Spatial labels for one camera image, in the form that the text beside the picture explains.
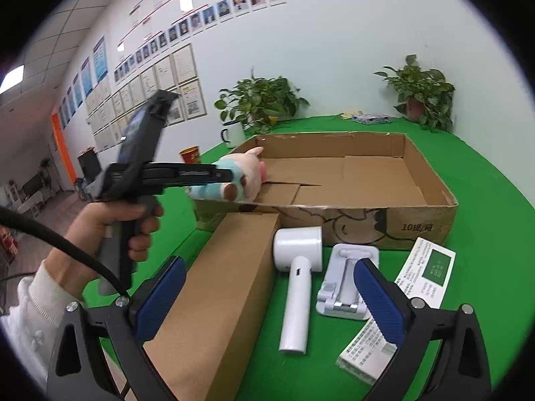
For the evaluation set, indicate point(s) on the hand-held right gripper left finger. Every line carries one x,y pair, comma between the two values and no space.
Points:
161,296

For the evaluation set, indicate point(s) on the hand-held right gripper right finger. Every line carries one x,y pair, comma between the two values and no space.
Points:
380,300

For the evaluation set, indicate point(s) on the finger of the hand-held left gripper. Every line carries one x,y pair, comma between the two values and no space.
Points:
226,175

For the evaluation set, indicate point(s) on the pink plush pig toy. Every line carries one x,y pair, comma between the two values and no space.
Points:
246,173

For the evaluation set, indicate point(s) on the white and green carton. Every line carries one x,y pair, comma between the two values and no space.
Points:
422,275

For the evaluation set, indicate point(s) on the white folding phone stand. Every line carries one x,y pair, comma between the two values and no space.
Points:
338,271

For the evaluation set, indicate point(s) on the long narrow cardboard box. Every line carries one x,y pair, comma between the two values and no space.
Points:
225,284

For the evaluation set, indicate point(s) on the white handheld lint remover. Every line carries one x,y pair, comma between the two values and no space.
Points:
297,284

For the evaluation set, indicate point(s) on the large cardboard box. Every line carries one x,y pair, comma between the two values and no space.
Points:
355,175

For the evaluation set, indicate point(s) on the person's left forearm white sleeve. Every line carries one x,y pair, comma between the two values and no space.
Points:
29,317

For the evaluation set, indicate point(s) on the person's left hand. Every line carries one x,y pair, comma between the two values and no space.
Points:
94,229

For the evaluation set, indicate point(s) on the red snack cup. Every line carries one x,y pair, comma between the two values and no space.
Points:
190,155

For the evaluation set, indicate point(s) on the white enamel mug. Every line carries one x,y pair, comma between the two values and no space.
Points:
234,134

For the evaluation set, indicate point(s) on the black monitor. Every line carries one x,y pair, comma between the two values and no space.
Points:
87,165

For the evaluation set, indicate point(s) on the orange pillar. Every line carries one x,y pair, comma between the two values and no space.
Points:
62,146

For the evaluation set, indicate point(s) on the bushy potted green plant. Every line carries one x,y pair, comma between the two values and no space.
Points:
263,100

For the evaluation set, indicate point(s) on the yellow flat packet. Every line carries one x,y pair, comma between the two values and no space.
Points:
347,115

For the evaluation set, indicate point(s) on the colourful patterned packet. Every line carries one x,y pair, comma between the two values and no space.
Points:
372,119

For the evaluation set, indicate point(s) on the ceiling light panel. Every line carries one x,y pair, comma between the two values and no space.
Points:
11,78

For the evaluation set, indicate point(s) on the green plant in brown pot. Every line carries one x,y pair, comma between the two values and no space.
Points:
422,87

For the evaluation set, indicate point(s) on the group of framed wall certificates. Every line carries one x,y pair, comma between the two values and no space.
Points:
142,87

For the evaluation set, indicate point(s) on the row of blue wall posters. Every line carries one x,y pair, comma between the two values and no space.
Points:
99,60

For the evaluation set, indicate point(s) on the row of wall portrait photos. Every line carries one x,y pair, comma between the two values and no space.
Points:
200,19

